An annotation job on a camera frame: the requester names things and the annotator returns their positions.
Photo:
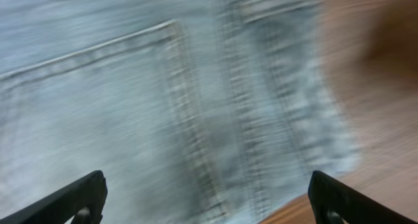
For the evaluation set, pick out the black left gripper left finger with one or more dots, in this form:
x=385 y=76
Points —
x=81 y=202

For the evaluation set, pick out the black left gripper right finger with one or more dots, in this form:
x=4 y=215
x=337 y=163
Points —
x=334 y=202

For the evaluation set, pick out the light blue denim shorts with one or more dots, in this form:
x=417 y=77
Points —
x=196 y=111

